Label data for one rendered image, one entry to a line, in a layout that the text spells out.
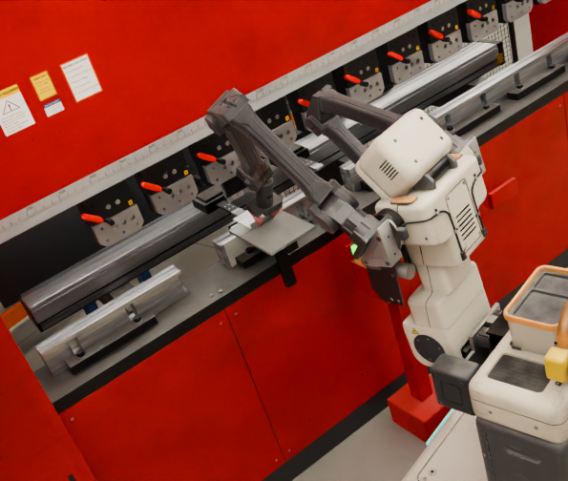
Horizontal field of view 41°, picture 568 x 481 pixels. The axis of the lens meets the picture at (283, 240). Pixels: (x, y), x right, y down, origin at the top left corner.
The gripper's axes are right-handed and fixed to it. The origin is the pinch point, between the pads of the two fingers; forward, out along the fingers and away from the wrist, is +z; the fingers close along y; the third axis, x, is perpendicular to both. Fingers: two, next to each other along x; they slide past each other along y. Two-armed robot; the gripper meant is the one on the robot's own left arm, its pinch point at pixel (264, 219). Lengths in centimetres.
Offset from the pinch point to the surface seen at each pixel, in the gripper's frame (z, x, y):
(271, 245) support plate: -5.1, 12.9, 6.9
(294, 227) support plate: -4.1, 11.0, -3.7
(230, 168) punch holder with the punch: -14.5, -14.3, 2.9
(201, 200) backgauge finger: 13.9, -29.9, 6.3
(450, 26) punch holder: -20, -19, -100
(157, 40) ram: -55, -36, 11
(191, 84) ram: -41, -29, 6
